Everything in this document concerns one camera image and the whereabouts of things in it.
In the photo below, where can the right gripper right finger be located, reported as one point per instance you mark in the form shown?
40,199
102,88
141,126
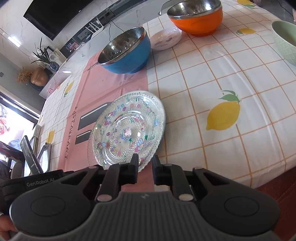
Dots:
173,176

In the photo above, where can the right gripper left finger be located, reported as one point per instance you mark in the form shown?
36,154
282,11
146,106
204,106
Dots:
117,176

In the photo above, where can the clear glass floral plate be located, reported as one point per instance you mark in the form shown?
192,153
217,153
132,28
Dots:
132,124

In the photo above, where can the blue steel bowl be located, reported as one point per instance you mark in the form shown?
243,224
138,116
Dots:
127,53

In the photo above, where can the small white pink dish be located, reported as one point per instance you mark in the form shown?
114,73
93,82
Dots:
166,38

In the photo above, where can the orange steel bowl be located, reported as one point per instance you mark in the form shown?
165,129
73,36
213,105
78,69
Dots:
197,18

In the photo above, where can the green ceramic bowl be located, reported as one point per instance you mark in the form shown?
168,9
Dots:
284,38

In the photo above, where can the person's left hand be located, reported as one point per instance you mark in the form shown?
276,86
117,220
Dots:
6,226

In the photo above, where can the phone on stand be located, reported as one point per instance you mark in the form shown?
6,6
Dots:
30,157

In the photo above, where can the golden round vase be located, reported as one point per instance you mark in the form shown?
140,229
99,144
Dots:
39,77

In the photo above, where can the blue vase with plant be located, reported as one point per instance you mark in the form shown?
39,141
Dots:
43,56

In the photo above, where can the white wifi router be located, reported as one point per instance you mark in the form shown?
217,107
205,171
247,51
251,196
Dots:
94,28

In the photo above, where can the white marble tv cabinet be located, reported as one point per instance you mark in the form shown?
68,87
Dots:
136,16

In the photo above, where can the black wall television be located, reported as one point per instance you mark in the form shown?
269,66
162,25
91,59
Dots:
50,17

